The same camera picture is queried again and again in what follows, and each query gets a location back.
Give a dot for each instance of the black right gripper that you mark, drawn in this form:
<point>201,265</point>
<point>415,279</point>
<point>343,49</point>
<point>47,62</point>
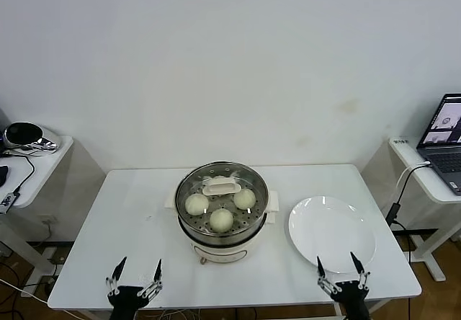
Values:
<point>353,294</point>

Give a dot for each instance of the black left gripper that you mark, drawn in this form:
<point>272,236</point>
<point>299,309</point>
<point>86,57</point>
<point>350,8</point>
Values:
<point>126,298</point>

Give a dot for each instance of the white steamed baozi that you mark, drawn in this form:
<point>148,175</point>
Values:
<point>245,199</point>
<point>196,204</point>
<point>220,220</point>

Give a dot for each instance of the stainless steel steamer basket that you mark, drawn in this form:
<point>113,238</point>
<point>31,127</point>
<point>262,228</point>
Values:
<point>223,239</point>

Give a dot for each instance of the white round plate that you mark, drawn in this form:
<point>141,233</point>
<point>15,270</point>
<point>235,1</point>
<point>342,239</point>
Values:
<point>331,233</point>

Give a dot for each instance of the cream electric cooking pot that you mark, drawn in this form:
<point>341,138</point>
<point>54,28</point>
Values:
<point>219,254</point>

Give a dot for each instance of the white side table with laptop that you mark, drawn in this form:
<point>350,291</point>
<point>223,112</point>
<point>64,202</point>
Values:
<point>428,190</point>

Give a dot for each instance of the white side table with appliance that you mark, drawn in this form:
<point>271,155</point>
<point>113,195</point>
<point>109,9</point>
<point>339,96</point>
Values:
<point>47,176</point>

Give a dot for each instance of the small printed table label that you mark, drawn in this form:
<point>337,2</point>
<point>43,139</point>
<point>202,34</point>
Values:
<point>400,140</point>

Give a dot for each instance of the grey open laptop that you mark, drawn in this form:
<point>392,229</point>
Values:
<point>444,161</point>

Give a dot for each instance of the small labelled black device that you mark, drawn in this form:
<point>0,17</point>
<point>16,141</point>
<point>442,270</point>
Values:
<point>6,202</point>

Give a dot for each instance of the black computer mouse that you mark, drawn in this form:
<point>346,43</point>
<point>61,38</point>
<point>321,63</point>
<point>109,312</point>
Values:
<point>2,176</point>

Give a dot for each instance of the white wall socket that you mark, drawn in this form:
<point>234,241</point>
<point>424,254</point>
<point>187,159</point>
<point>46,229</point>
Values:
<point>49,221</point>

